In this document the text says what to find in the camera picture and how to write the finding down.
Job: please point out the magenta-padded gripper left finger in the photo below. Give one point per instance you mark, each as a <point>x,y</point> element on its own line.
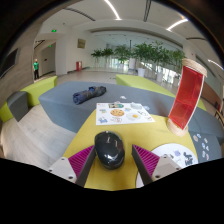
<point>63,166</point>

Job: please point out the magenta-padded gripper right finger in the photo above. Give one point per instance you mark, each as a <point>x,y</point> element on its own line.
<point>165,166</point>

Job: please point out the black computer mouse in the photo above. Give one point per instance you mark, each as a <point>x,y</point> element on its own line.
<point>109,150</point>

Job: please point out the round white printed mouse pad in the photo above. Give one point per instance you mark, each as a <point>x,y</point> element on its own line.
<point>166,149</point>

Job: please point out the small paper sticker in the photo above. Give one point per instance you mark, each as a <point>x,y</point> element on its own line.
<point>205,140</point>
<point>203,154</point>
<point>207,148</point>
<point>199,135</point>
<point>203,145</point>
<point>207,156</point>

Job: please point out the small round sticker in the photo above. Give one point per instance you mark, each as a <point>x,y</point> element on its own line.
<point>195,137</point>

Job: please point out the grey upholstered bench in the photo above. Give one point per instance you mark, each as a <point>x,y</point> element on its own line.
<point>66,106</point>

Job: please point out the small white sticker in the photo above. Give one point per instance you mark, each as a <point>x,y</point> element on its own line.
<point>123,97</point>
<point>146,107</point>

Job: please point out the white rectangular sticker sheet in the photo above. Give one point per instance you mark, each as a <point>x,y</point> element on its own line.
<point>110,120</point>

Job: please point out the dark grey seat block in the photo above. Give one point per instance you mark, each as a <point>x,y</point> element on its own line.
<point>18,105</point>

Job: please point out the folded dark blue umbrella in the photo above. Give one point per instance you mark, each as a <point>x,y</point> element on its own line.
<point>88,94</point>

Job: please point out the lime green bench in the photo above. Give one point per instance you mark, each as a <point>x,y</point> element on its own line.
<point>36,90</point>
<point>140,81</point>

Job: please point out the red fire cabinet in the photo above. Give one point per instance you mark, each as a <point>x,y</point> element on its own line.
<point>79,66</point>

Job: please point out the person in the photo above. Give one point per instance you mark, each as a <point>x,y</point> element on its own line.
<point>36,68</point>

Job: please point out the row of potted plants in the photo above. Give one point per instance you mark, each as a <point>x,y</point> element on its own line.
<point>146,51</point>

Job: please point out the green exit sign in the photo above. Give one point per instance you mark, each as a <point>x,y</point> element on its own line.
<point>53,30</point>

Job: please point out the strip ceiling lights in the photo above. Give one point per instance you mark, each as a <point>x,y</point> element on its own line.
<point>111,8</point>

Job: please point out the black wall television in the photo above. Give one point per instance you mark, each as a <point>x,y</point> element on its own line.
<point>9,62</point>

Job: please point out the framed wall plaque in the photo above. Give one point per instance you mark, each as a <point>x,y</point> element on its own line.
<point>81,43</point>

